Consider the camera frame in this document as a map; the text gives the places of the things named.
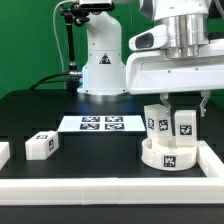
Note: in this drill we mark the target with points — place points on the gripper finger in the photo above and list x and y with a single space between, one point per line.
165 103
205 94

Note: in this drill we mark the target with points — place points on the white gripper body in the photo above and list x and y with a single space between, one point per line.
151 72

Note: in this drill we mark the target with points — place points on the white round stool seat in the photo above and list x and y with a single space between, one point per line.
168 156

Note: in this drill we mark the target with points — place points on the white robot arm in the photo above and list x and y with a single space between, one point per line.
176 55

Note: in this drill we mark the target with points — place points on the white marker sheet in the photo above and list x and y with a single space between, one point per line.
127 123

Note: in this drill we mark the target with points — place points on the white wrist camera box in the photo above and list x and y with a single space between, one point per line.
155 38

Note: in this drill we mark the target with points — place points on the white right fence wall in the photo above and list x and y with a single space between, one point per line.
208 161

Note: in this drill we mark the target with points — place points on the white fence wall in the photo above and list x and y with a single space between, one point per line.
115 191
4 153
208 161

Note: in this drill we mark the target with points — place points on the white front fence wall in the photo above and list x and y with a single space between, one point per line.
115 191

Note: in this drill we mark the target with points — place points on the black camera stand pole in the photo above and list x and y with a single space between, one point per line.
73 15

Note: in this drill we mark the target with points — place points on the white left fence wall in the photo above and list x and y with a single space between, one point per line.
4 153

